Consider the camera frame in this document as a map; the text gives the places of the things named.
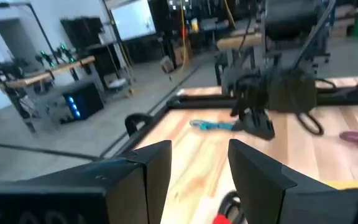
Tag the white board screen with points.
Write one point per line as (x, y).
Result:
(132, 20)

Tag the black table clamp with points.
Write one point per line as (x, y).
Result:
(137, 121)

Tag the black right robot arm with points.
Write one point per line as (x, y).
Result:
(292, 90)

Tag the wood-top black-leg table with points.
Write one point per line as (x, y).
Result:
(238, 42)

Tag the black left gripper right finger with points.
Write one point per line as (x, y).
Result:
(275, 199)

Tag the black cabinet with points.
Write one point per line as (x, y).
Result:
(81, 32)

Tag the wood-top grey workbench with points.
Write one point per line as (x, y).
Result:
(42, 77)

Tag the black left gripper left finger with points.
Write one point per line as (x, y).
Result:
(120, 193)

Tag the yellow plastic tray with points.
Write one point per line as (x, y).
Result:
(353, 184)

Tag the black computer tower with lights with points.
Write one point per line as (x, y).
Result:
(82, 101)

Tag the cardboard box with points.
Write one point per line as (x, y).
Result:
(167, 64)

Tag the black robot arm with green lights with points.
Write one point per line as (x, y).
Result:
(47, 58)

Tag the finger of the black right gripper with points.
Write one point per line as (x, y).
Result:
(259, 126)
(238, 116)

